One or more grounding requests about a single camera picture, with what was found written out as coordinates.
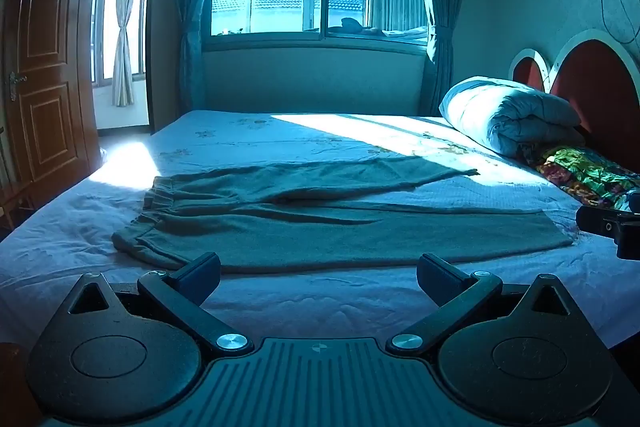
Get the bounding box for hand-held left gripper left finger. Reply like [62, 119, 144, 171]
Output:
[67, 252, 255, 355]

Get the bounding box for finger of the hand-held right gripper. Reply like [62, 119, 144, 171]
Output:
[576, 205, 640, 260]

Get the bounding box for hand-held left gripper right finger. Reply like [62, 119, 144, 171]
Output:
[386, 253, 576, 355]

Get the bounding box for grey-green pants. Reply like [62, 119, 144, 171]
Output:
[111, 155, 575, 275]

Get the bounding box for bed with floral sheet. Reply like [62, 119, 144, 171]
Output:
[0, 109, 640, 358]

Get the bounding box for red arched headboard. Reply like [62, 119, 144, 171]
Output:
[509, 29, 640, 172]

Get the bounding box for folded pale quilt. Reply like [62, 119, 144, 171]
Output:
[439, 76, 586, 158]

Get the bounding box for white curtain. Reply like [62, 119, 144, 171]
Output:
[111, 0, 140, 108]

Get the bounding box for brown wooden door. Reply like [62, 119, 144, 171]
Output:
[2, 0, 103, 198]

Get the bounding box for teal curtain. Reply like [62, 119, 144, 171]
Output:
[415, 0, 473, 118]
[165, 0, 224, 118]

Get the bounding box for small far-room window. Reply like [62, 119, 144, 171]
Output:
[90, 0, 153, 84]

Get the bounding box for metal door handle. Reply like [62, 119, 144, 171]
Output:
[8, 72, 28, 102]

